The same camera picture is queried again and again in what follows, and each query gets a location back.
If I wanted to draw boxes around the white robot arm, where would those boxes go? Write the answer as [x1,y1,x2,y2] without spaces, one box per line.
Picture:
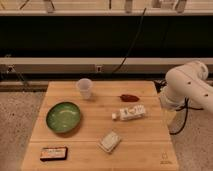
[159,61,213,114]

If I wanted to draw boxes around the green ceramic bowl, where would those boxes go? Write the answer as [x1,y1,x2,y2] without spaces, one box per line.
[46,102,81,133]

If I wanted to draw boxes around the clear plastic cup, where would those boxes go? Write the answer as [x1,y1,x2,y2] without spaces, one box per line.
[76,78,93,100]

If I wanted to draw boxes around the red chili pepper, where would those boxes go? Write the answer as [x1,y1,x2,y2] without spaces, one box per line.
[119,94,140,102]

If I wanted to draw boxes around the white small carton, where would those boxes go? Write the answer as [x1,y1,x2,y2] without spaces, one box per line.
[111,105,146,121]

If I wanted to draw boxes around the wooden table board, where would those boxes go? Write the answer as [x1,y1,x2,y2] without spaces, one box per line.
[21,81,179,171]

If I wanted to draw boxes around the dark rectangular tin box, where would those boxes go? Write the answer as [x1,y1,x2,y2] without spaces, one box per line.
[40,147,68,162]

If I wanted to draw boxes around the white wall outlet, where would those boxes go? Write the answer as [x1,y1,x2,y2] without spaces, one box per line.
[97,66,102,72]

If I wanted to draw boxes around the black hanging cable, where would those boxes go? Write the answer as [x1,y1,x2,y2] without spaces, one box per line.
[111,7,148,74]

